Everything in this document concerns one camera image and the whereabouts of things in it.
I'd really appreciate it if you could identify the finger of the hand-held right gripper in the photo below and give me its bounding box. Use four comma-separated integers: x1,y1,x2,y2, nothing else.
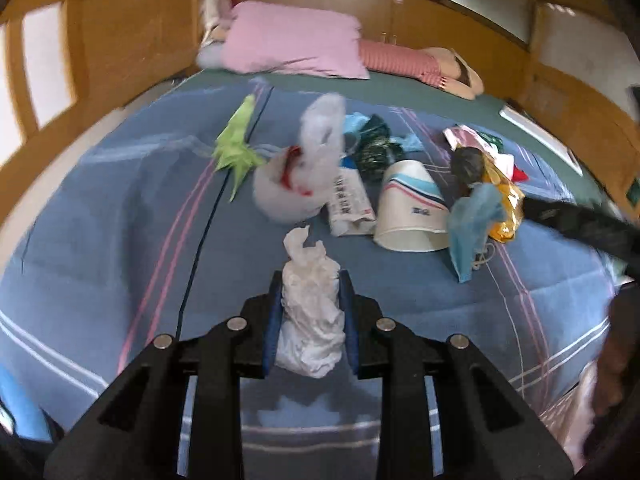
522,195,640,281

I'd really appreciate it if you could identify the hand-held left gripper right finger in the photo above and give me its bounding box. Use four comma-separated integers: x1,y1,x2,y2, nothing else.
339,270,572,480

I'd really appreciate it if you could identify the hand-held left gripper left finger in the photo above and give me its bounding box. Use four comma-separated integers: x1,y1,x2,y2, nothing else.
45,270,286,480

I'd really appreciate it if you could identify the white tissue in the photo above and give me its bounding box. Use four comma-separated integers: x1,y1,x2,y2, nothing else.
275,225,347,378

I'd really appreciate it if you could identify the yellow chip bag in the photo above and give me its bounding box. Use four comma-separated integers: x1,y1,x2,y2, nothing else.
451,147,526,243

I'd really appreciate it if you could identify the white snack packet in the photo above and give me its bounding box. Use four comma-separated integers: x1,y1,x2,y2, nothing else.
327,167,377,237

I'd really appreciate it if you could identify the white striped paper cup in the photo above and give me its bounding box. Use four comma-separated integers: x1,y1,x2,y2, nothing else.
372,160,451,253

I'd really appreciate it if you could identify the pink white wrapper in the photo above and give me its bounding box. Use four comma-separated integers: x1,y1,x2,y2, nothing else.
442,125,516,171

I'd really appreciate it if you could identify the white translucent plastic bag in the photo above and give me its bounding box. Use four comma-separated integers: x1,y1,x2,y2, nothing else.
251,92,347,223

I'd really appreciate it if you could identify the green wrapper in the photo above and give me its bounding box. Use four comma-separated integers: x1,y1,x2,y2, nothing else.
212,94,266,203

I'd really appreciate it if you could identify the person's right hand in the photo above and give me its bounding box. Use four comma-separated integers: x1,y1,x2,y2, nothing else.
591,305,633,416

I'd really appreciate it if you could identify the white flat board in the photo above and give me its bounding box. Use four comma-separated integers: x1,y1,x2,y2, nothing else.
500,105,583,176

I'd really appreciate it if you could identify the blue striped blanket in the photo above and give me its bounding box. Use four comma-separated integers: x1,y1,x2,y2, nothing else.
0,77,640,480

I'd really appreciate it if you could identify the green bed mat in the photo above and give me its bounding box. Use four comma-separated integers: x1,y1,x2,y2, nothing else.
175,67,621,211

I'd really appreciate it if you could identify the frosted glass window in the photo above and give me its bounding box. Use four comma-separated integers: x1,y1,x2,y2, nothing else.
448,0,532,43

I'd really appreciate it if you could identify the striped plush doll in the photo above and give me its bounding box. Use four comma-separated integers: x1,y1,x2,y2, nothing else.
360,40,485,100

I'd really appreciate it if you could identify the light blue cloth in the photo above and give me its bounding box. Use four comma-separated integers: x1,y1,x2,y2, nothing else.
0,365,51,441

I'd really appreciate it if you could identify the small grey pillow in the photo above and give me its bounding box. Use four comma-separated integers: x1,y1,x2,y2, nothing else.
196,40,236,68

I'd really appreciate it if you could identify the wooden cabinet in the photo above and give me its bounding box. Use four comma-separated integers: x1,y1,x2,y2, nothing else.
235,0,531,73

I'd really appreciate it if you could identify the pink pillow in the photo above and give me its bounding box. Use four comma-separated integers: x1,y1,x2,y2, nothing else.
220,1,371,80

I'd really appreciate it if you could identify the wooden bunk bed frame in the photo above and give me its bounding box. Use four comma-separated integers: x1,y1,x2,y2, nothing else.
0,0,640,241

